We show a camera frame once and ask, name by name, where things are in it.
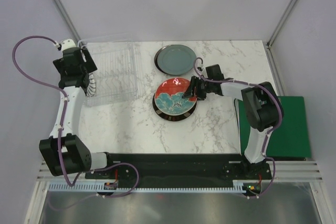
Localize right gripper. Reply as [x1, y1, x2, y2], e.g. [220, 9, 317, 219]
[183, 76, 214, 101]

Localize red plate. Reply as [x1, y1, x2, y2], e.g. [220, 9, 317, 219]
[153, 77, 197, 116]

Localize black striped rim plate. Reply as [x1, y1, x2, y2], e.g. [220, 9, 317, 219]
[152, 92, 197, 122]

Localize teal green plate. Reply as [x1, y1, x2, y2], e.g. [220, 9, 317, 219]
[161, 45, 196, 76]

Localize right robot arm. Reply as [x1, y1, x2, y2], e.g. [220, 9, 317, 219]
[182, 65, 284, 179]

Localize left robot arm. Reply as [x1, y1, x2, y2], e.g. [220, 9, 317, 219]
[39, 46, 115, 178]

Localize white black radial plate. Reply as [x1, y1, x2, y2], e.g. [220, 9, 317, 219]
[87, 74, 97, 97]

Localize green binder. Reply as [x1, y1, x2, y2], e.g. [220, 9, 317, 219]
[235, 96, 311, 163]

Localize white wire dish rack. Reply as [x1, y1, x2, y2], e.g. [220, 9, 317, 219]
[78, 33, 138, 107]

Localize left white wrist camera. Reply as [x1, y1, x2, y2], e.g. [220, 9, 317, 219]
[55, 39, 77, 51]

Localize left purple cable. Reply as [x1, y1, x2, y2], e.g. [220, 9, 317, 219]
[13, 36, 140, 198]

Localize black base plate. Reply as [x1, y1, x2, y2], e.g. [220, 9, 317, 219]
[85, 154, 272, 187]

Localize white cable duct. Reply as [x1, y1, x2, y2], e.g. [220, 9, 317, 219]
[47, 180, 259, 193]

